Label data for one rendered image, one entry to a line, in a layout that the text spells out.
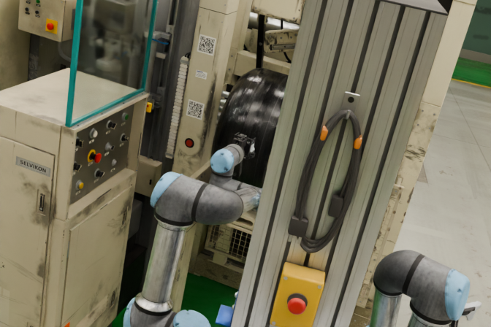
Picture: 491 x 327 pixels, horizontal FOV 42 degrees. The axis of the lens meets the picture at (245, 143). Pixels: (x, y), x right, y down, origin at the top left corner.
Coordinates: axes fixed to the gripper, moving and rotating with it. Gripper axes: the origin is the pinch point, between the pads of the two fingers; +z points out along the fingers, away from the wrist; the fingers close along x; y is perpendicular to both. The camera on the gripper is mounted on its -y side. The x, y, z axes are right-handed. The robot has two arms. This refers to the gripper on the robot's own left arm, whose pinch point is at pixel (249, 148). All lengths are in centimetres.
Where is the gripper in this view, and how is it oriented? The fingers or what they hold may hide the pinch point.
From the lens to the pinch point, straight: 249.1
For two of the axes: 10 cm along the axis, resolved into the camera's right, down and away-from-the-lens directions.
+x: -9.2, -3.0, 2.4
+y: 2.3, -9.4, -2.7
